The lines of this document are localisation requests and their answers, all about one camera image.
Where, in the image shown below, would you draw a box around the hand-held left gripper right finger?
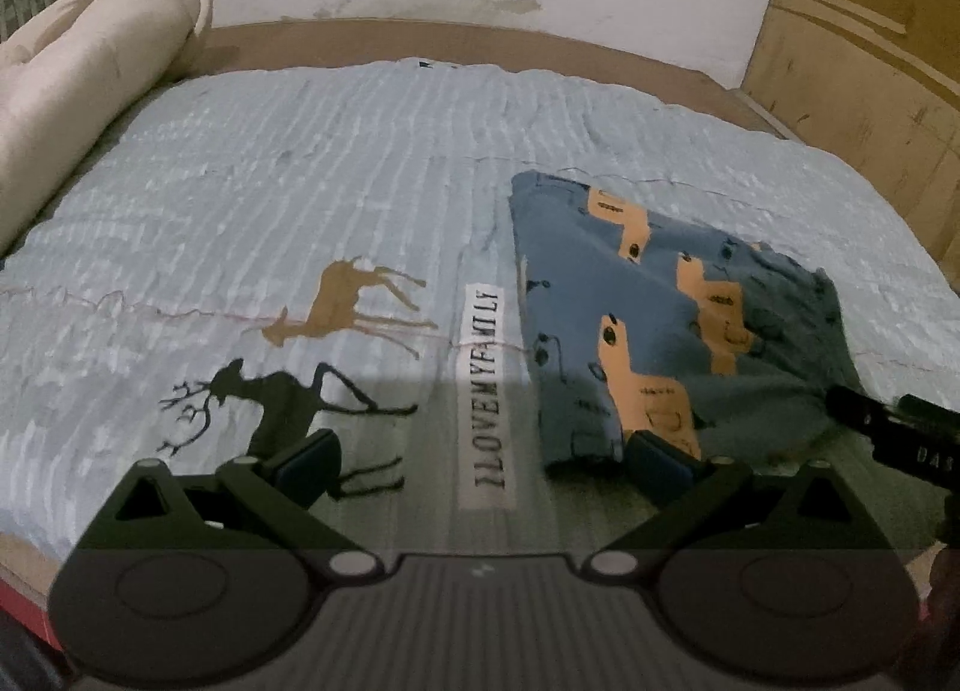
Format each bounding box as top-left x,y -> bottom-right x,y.
587,432 -> 893,579

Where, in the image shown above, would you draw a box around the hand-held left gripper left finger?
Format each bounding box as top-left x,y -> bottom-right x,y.
77,428 -> 377,579

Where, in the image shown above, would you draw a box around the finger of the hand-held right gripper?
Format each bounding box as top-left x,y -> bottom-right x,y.
896,394 -> 960,435
823,385 -> 901,456

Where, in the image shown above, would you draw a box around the blue patterned pants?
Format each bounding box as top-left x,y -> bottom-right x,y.
508,169 -> 865,482

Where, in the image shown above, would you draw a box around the light blue deer-print bed blanket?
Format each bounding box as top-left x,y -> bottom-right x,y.
0,58 -> 960,564

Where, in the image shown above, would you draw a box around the beige rolled quilt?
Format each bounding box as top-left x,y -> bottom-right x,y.
0,0 -> 215,258

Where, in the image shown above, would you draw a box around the brown wooden bed frame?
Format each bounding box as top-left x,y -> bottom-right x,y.
0,22 -> 807,617

